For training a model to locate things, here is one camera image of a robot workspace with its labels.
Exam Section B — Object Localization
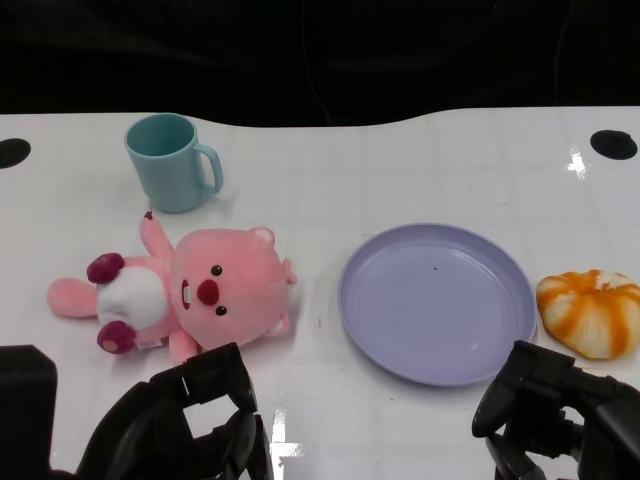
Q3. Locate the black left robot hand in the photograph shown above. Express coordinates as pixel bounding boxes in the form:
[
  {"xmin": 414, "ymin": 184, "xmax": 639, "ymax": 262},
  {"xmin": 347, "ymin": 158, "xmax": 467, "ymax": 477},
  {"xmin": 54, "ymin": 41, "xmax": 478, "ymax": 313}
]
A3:
[{"xmin": 0, "ymin": 342, "xmax": 275, "ymax": 480}]

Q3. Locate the orange striped toy bun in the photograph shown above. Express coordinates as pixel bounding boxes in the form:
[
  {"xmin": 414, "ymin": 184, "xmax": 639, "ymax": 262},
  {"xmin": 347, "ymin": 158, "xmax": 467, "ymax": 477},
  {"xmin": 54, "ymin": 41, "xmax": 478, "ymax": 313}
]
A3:
[{"xmin": 535, "ymin": 269, "xmax": 640, "ymax": 360}]

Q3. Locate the black round table grommet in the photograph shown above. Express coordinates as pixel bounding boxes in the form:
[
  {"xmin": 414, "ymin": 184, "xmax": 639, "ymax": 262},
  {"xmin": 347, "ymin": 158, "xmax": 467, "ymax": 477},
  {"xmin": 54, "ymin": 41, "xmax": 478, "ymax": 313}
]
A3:
[
  {"xmin": 589, "ymin": 129, "xmax": 639, "ymax": 162},
  {"xmin": 0, "ymin": 138, "xmax": 32, "ymax": 170}
]

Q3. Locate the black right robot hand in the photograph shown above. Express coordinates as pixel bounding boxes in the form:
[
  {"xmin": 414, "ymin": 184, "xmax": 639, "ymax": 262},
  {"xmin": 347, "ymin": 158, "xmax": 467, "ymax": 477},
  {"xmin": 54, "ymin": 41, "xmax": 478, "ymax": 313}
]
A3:
[{"xmin": 472, "ymin": 339, "xmax": 640, "ymax": 480}]

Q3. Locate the light blue plastic mug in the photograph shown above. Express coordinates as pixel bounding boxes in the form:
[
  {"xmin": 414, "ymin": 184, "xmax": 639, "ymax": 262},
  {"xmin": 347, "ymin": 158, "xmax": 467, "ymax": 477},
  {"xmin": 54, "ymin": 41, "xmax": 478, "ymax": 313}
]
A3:
[{"xmin": 123, "ymin": 113, "xmax": 224, "ymax": 215}]

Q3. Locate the pink plush beaver doll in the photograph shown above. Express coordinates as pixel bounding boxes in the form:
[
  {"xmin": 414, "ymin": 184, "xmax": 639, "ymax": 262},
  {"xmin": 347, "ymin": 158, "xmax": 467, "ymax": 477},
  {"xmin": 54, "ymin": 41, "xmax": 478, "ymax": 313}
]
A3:
[{"xmin": 47, "ymin": 212, "xmax": 300, "ymax": 362}]

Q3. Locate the lavender plastic plate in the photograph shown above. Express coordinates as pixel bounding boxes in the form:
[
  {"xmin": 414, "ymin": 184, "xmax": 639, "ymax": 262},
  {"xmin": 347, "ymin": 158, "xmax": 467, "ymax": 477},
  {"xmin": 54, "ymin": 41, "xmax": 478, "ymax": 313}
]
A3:
[{"xmin": 337, "ymin": 222, "xmax": 539, "ymax": 388}]

